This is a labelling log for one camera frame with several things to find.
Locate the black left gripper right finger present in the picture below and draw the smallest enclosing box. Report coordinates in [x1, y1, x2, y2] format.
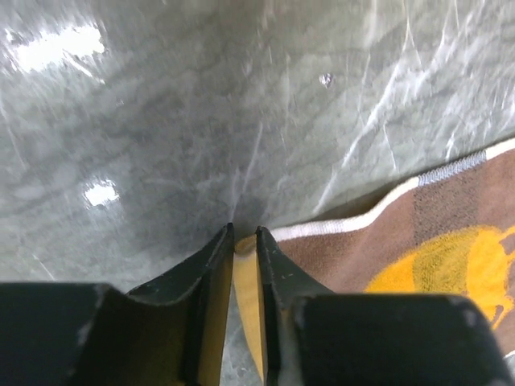
[256, 227, 513, 385]

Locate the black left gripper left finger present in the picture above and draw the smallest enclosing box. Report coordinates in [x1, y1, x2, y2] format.
[1, 224, 234, 385]

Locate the yellow brown towel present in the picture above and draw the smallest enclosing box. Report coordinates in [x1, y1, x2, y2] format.
[233, 140, 514, 384]

